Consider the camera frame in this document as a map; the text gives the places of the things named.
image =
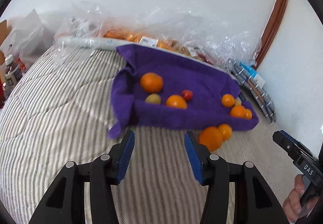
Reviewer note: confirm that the brown wooden door frame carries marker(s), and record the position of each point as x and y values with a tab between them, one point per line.
271	29

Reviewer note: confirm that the clear plastic bags pile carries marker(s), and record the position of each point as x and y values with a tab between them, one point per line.
222	43

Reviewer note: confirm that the large orange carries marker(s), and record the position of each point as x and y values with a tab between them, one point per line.
211	137

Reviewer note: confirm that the drink bottle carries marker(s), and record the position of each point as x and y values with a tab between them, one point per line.
12	75

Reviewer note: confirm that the white plastic bag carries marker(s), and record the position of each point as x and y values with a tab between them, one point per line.
28	40

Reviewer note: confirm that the purple towel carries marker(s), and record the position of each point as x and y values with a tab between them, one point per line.
178	73

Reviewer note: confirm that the grey checked folded cloth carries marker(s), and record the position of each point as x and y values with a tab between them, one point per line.
260	95

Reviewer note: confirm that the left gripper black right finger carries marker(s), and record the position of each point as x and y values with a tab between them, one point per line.
254	200

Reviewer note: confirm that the bagged oranges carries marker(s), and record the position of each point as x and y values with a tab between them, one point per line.
143	39

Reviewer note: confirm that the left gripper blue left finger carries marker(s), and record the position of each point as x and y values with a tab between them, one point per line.
63	202

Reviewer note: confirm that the cardboard box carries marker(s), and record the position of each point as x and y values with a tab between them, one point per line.
5	30

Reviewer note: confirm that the small red fruit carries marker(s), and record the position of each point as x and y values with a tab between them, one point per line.
187	95

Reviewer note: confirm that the orange front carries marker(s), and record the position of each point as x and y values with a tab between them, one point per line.
238	111

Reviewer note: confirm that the person's right hand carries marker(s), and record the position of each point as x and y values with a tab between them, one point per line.
292	206

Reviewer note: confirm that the small orange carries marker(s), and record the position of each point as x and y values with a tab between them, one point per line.
248	114

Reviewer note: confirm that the green-yellow fruit front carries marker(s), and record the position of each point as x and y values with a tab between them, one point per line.
153	99

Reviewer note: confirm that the blue white tissue pack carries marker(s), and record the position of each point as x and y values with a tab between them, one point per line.
253	73

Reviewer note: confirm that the orange end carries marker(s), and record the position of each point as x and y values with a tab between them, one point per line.
228	100

